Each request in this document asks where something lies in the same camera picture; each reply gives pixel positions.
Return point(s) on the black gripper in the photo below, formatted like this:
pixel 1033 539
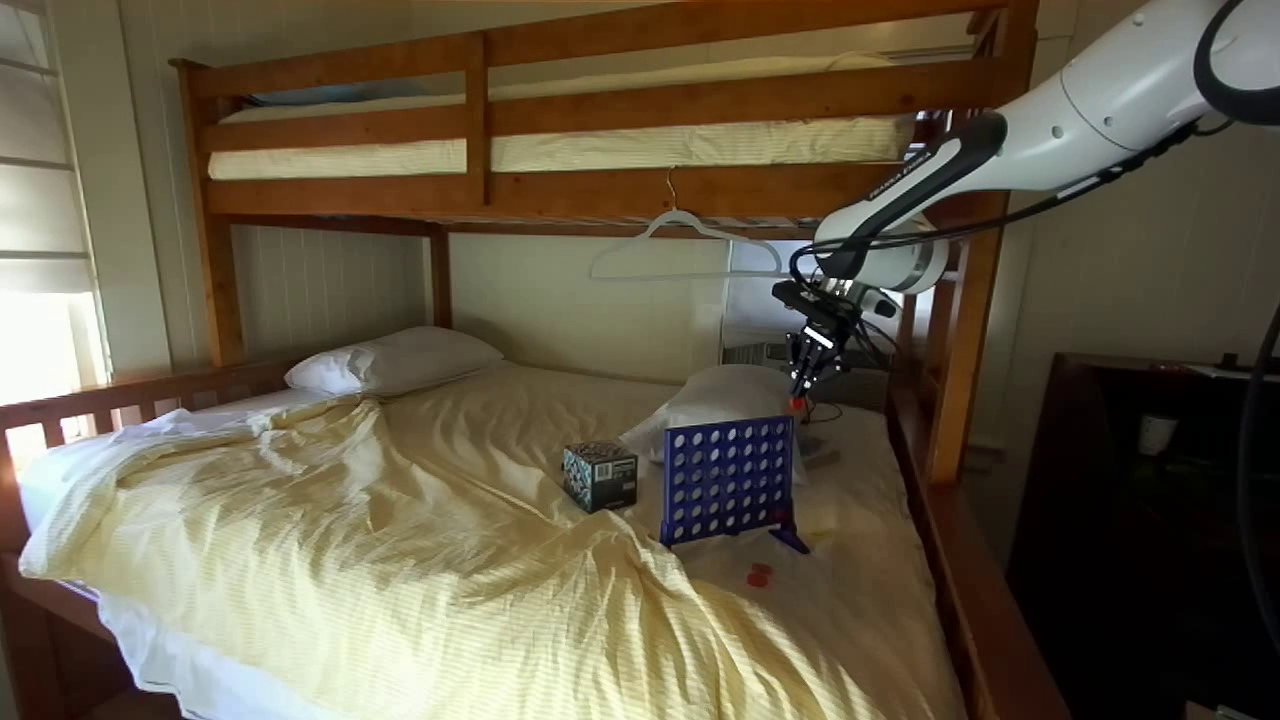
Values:
pixel 826 313

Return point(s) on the orange game disc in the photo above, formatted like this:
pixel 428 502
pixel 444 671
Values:
pixel 749 579
pixel 765 574
pixel 800 396

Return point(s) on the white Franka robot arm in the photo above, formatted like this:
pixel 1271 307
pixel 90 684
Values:
pixel 1105 105

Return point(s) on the blue connect four grid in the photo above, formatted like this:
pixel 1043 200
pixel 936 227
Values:
pixel 724 480

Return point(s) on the white clothes hanger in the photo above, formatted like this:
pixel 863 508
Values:
pixel 641 241

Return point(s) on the upper bunk mattress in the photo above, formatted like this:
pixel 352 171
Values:
pixel 695 146

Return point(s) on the white cup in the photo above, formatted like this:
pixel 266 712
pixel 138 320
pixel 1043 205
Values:
pixel 1157 432

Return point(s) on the dark wooden dresser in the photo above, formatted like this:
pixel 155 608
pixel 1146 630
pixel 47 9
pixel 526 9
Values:
pixel 1105 560

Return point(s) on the flat white pillow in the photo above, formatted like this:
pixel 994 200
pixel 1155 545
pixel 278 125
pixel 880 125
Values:
pixel 392 362

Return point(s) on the yellow bed blanket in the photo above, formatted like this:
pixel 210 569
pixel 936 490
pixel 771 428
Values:
pixel 401 560

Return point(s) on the white bed sheet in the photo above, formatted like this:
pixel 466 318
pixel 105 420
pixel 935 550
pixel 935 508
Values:
pixel 83 468

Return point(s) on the white window blind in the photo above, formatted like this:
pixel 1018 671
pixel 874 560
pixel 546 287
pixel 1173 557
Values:
pixel 40 200

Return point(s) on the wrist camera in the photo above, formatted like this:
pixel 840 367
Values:
pixel 879 307

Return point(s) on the wooden bunk bed frame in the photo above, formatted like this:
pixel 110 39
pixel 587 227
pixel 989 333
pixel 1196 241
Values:
pixel 603 192

